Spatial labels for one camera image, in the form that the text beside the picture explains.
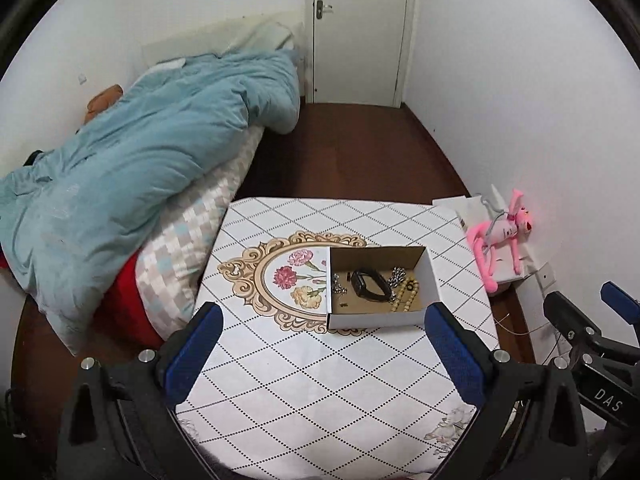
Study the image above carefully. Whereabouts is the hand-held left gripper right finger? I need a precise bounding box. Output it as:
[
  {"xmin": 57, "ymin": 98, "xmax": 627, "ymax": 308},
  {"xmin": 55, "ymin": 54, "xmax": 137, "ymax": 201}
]
[{"xmin": 424, "ymin": 301, "xmax": 591, "ymax": 480}]

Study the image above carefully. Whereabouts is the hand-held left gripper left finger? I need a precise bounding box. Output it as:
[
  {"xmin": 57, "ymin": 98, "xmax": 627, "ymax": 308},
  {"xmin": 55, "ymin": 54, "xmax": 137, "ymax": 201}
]
[{"xmin": 56, "ymin": 302, "xmax": 224, "ymax": 480}]

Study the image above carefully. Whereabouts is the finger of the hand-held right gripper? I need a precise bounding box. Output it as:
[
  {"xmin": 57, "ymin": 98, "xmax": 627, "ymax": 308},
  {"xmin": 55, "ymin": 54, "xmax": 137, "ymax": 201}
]
[
  {"xmin": 542, "ymin": 291, "xmax": 603, "ymax": 361},
  {"xmin": 600, "ymin": 281, "xmax": 640, "ymax": 348}
]

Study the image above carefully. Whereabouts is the wooden bead bracelet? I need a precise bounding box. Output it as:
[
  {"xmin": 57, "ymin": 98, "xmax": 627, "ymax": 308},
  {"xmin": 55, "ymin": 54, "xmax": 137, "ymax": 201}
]
[{"xmin": 390, "ymin": 277, "xmax": 420, "ymax": 312}]

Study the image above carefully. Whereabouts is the black wristband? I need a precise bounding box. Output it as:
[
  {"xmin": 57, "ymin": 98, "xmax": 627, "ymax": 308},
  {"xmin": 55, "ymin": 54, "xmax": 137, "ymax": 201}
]
[{"xmin": 350, "ymin": 269, "xmax": 392, "ymax": 303}]

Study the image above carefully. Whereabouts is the red cloth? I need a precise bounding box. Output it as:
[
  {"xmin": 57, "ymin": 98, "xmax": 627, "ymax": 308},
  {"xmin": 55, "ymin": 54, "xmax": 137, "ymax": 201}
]
[{"xmin": 102, "ymin": 254, "xmax": 166, "ymax": 350}]

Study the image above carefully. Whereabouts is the patterned white tablecloth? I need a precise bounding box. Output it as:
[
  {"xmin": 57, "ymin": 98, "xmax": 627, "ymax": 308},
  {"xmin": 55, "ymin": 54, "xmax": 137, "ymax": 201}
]
[{"xmin": 175, "ymin": 197, "xmax": 501, "ymax": 476}]

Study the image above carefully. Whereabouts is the pink plush toy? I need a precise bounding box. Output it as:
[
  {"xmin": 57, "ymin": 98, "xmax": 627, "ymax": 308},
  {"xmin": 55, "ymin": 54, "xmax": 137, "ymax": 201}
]
[{"xmin": 467, "ymin": 189, "xmax": 533, "ymax": 293}]

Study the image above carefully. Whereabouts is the white paper bag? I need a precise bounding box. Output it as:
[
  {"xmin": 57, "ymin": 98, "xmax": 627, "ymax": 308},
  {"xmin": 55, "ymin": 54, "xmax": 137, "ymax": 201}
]
[{"xmin": 432, "ymin": 185, "xmax": 506, "ymax": 233}]

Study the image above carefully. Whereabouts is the light blue duvet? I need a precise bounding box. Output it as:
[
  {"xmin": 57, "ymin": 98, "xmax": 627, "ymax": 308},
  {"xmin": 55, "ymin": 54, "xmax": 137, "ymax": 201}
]
[{"xmin": 0, "ymin": 50, "xmax": 301, "ymax": 356}]

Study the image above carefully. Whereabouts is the brown plush toy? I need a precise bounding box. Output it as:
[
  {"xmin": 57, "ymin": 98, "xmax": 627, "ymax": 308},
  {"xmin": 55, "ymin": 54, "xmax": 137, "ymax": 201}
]
[{"xmin": 84, "ymin": 85, "xmax": 124, "ymax": 123}]

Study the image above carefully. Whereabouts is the white headboard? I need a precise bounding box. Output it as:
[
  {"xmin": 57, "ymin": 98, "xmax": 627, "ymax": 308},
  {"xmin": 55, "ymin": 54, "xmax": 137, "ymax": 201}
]
[{"xmin": 141, "ymin": 10, "xmax": 306, "ymax": 68}]

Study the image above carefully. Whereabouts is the cream pillow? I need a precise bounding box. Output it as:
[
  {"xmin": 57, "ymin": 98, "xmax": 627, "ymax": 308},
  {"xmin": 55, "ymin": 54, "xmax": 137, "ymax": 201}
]
[{"xmin": 220, "ymin": 12, "xmax": 303, "ymax": 56}]

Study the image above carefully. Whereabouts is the white door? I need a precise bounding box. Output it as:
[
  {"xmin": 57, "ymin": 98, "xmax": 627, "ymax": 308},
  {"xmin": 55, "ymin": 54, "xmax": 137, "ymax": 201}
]
[{"xmin": 312, "ymin": 0, "xmax": 418, "ymax": 108}]

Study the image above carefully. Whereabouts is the white wall socket strip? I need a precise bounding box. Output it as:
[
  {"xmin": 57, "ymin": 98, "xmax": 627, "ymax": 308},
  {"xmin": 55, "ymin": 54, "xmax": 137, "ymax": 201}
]
[{"xmin": 535, "ymin": 261, "xmax": 568, "ymax": 346}]

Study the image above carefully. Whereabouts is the beige cord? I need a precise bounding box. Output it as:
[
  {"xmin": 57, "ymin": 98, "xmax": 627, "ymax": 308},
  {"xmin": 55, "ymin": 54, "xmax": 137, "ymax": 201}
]
[{"xmin": 492, "ymin": 315, "xmax": 546, "ymax": 337}]

